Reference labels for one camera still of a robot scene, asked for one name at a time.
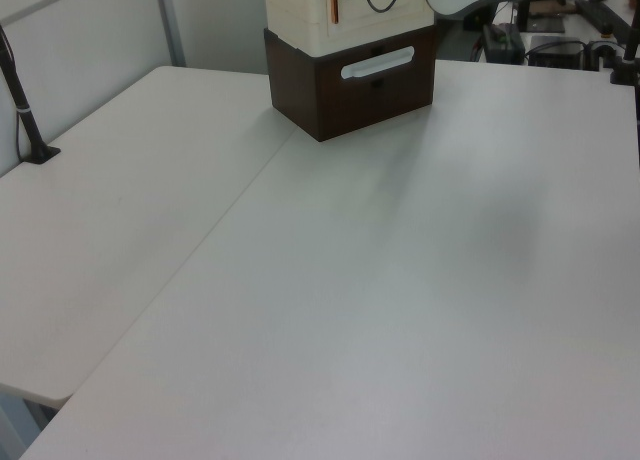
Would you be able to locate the cream cabinet door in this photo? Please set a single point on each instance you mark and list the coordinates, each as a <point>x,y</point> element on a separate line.
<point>410,15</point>

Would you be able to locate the black camera stand pole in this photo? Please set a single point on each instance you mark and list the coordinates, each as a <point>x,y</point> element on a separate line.
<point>27,120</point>

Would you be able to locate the grey partition frame post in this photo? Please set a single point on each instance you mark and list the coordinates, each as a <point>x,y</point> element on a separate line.
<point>170,25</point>

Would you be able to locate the black electronics box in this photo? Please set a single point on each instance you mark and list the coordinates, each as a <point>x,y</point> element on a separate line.
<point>555,55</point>

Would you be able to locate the black clamp camera stand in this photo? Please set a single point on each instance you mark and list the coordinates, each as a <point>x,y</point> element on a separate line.
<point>624,72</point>

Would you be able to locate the dark brown drawer box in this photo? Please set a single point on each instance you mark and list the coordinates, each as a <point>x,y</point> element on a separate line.
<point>350,112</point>

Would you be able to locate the cream plastic cabinet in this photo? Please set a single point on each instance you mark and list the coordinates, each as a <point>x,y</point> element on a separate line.
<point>295,10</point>

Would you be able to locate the black keyboard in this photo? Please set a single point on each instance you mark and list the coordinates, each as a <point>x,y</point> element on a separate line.
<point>602,16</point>

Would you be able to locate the black control box green light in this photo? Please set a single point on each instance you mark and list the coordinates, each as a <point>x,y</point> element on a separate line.
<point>502,47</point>

